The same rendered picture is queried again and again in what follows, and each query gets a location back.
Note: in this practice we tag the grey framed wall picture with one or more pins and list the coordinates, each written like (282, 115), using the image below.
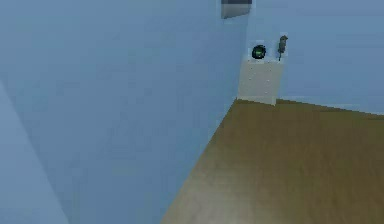
(235, 7)

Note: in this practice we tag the white chest of drawers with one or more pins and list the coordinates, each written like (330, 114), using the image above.
(260, 81)

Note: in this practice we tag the black round alarm clock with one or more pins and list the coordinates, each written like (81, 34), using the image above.
(259, 52)

